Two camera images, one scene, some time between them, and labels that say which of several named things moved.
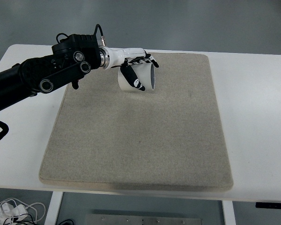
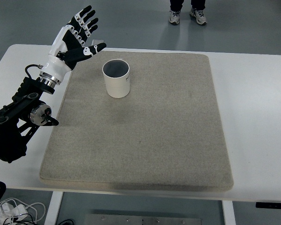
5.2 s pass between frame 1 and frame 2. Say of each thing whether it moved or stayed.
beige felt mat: stayed
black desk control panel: stayed
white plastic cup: moved
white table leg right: stayed
